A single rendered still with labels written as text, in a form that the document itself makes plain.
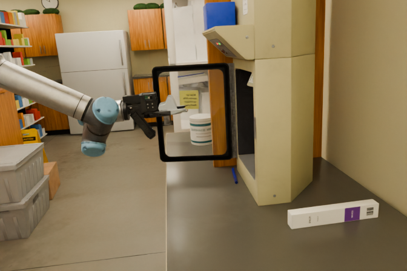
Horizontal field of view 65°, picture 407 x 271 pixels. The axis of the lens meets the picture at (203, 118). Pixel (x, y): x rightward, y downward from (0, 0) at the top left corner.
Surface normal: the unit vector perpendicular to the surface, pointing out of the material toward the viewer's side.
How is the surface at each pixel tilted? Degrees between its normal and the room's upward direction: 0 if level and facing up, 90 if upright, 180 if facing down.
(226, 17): 90
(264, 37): 90
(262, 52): 90
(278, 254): 0
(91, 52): 90
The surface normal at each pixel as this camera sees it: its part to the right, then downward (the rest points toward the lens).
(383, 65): -0.99, 0.08
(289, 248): -0.06, -0.97
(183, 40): -0.32, 0.18
